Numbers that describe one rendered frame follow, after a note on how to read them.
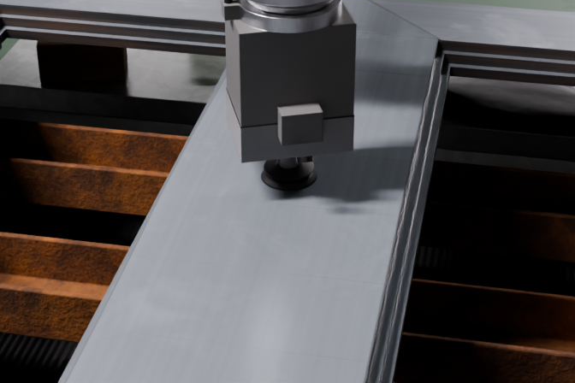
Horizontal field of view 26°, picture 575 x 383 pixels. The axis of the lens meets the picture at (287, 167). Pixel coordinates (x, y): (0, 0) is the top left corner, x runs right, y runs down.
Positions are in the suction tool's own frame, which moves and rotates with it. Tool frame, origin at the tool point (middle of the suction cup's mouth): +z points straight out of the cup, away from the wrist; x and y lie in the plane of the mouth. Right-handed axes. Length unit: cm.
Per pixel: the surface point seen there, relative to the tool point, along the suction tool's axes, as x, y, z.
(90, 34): 34.7, -12.8, 1.4
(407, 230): -6.8, 7.5, 0.4
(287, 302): -15.1, -3.3, -0.9
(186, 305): -14.0, -9.9, -0.8
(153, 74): 53, -5, 16
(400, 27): 25.7, 16.4, -0.6
